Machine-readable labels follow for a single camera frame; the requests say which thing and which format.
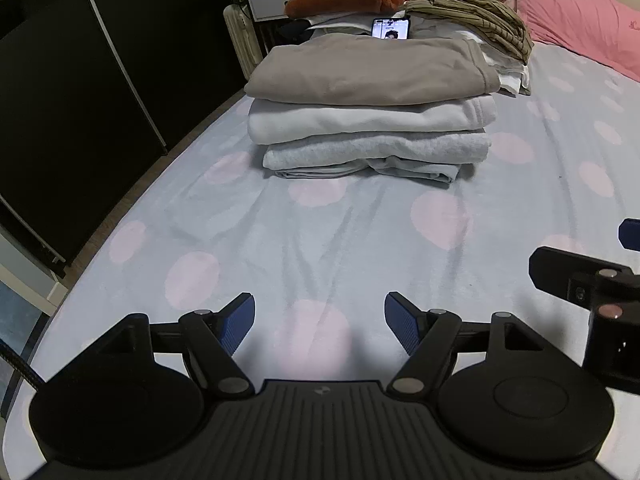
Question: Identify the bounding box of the black cable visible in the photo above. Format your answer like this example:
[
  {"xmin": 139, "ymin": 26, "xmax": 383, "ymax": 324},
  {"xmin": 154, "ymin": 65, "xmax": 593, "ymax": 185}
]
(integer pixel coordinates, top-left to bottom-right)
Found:
[{"xmin": 0, "ymin": 338, "xmax": 43, "ymax": 392}]

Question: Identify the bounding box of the smartphone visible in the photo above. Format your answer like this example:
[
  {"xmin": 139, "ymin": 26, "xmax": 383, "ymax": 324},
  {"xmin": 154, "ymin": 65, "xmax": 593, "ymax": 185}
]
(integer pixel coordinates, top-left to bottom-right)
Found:
[{"xmin": 371, "ymin": 16, "xmax": 412, "ymax": 41}]

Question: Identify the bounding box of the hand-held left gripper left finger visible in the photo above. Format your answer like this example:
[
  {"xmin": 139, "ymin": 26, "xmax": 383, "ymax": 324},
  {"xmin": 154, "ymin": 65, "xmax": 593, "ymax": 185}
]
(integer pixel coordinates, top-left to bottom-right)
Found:
[{"xmin": 85, "ymin": 291, "xmax": 257, "ymax": 401}]

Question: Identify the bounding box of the grey folded cloth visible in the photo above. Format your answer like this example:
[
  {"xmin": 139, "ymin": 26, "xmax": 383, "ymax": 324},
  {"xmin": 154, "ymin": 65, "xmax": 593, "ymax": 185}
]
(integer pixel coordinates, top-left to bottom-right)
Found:
[{"xmin": 410, "ymin": 15, "xmax": 481, "ymax": 42}]

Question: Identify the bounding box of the white folded shirt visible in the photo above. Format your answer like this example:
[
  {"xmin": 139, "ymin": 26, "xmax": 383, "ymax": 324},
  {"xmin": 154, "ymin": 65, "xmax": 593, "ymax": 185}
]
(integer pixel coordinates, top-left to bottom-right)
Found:
[{"xmin": 304, "ymin": 10, "xmax": 376, "ymax": 38}]

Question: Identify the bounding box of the pink pillow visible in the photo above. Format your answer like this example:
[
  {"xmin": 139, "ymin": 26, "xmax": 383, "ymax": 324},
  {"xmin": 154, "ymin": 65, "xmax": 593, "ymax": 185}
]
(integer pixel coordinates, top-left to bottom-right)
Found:
[{"xmin": 510, "ymin": 0, "xmax": 640, "ymax": 83}]

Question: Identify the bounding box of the white fleecy folded garment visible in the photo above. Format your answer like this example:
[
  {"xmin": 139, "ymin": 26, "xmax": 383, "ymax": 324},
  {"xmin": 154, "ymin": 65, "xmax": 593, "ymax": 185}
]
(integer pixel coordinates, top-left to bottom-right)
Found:
[{"xmin": 262, "ymin": 130, "xmax": 493, "ymax": 171}]

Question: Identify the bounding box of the beige t-shirt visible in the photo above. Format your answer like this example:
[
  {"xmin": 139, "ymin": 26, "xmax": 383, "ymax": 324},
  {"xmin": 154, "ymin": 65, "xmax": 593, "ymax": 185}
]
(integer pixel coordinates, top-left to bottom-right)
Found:
[{"xmin": 244, "ymin": 34, "xmax": 502, "ymax": 107}]

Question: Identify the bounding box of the cream ribbed case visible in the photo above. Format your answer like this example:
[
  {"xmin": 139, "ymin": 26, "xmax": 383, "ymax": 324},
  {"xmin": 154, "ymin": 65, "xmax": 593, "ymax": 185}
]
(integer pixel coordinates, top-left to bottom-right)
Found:
[{"xmin": 222, "ymin": 2, "xmax": 265, "ymax": 81}]

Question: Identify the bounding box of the black wardrobe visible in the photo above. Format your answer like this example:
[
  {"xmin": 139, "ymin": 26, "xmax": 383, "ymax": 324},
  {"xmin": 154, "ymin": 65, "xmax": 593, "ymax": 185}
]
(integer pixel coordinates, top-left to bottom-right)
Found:
[{"xmin": 0, "ymin": 0, "xmax": 251, "ymax": 271}]

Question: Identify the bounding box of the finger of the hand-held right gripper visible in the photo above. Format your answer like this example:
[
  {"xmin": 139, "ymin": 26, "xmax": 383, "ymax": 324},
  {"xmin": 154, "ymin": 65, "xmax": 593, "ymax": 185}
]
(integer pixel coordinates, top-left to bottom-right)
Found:
[
  {"xmin": 618, "ymin": 218, "xmax": 640, "ymax": 252},
  {"xmin": 529, "ymin": 246, "xmax": 640, "ymax": 392}
]

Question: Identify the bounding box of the olive striped garment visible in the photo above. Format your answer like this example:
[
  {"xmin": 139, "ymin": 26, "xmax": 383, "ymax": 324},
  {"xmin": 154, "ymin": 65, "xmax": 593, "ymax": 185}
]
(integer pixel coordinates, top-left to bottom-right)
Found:
[{"xmin": 404, "ymin": 0, "xmax": 535, "ymax": 66}]

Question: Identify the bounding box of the white folded cloth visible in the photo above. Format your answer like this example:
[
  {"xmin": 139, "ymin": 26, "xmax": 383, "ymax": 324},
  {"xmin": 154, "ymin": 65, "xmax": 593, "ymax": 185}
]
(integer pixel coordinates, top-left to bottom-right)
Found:
[{"xmin": 452, "ymin": 30, "xmax": 532, "ymax": 97}]

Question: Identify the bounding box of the pale grey folded garment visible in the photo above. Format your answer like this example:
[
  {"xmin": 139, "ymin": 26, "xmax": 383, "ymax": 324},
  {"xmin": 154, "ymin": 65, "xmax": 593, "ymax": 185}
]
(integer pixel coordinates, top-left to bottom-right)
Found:
[{"xmin": 274, "ymin": 155, "xmax": 460, "ymax": 186}]

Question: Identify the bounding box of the white bedside box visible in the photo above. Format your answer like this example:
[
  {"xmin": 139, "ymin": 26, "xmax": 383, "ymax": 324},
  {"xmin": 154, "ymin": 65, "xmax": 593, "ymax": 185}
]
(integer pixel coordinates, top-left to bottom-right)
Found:
[{"xmin": 247, "ymin": 0, "xmax": 308, "ymax": 22}]

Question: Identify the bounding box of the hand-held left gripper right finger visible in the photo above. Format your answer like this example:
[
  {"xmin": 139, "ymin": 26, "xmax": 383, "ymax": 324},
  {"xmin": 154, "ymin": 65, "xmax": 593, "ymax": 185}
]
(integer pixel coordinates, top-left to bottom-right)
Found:
[{"xmin": 384, "ymin": 290, "xmax": 553, "ymax": 401}]

